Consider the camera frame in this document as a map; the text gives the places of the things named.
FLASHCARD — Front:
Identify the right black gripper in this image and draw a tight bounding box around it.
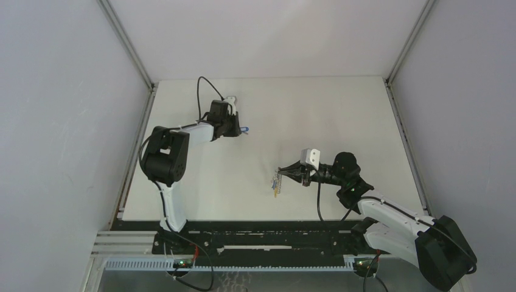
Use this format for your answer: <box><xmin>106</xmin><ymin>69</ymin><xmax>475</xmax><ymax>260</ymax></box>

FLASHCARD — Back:
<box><xmin>279</xmin><ymin>159</ymin><xmax>346</xmax><ymax>187</ymax></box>

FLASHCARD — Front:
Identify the metal keyring with yellow tag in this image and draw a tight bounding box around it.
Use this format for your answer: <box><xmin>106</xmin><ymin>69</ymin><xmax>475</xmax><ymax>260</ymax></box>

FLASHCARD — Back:
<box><xmin>271</xmin><ymin>170</ymin><xmax>282</xmax><ymax>198</ymax></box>

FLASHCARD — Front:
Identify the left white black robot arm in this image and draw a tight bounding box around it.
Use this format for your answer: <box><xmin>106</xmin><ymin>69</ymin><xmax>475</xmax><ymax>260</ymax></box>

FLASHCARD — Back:
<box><xmin>138</xmin><ymin>96</ymin><xmax>242</xmax><ymax>254</ymax></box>

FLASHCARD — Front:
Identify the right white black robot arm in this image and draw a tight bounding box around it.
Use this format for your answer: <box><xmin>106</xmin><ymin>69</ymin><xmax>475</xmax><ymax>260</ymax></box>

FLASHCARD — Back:
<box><xmin>276</xmin><ymin>148</ymin><xmax>478</xmax><ymax>291</ymax></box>

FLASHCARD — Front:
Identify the right electronics board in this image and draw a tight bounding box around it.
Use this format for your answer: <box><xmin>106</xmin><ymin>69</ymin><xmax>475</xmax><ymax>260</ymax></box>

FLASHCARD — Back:
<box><xmin>353</xmin><ymin>259</ymin><xmax>378</xmax><ymax>278</ymax></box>

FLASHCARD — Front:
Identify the electronics board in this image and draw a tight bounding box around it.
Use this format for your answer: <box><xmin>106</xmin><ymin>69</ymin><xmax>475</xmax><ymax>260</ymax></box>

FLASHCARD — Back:
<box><xmin>173</xmin><ymin>259</ymin><xmax>195</xmax><ymax>269</ymax></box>
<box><xmin>353</xmin><ymin>259</ymin><xmax>378</xmax><ymax>278</ymax></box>

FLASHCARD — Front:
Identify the left electronics board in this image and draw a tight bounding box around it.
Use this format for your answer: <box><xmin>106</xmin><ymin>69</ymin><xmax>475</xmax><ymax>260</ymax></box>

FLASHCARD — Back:
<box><xmin>173</xmin><ymin>259</ymin><xmax>195</xmax><ymax>269</ymax></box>

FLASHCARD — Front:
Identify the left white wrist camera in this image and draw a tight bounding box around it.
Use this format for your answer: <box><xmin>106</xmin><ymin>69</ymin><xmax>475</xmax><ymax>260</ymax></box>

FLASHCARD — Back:
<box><xmin>223</xmin><ymin>96</ymin><xmax>237</xmax><ymax>116</ymax></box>

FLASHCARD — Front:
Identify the right black camera cable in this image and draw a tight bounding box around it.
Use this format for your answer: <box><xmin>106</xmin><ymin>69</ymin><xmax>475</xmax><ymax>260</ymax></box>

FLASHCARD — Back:
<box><xmin>315</xmin><ymin>171</ymin><xmax>478</xmax><ymax>276</ymax></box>

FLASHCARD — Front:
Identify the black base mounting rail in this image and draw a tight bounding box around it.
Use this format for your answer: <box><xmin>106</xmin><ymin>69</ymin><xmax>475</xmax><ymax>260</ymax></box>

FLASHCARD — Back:
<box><xmin>152</xmin><ymin>220</ymin><xmax>377</xmax><ymax>268</ymax></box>

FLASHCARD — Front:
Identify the right aluminium frame post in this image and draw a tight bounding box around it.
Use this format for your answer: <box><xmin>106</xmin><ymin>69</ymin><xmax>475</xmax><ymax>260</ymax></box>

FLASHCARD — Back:
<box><xmin>385</xmin><ymin>0</ymin><xmax>438</xmax><ymax>87</ymax></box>

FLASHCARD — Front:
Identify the aluminium frame post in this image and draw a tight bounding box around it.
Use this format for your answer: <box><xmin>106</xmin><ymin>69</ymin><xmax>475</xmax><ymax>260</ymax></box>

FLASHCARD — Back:
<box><xmin>385</xmin><ymin>0</ymin><xmax>438</xmax><ymax>87</ymax></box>
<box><xmin>96</xmin><ymin>0</ymin><xmax>155</xmax><ymax>91</ymax></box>

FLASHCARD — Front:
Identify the left aluminium frame post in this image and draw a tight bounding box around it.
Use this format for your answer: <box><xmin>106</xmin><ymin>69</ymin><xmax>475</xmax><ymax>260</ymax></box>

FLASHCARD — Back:
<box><xmin>96</xmin><ymin>0</ymin><xmax>155</xmax><ymax>91</ymax></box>

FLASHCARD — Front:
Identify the white slotted cable duct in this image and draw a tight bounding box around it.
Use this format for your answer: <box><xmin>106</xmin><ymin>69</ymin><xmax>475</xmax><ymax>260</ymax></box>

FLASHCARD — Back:
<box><xmin>103</xmin><ymin>257</ymin><xmax>355</xmax><ymax>272</ymax></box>

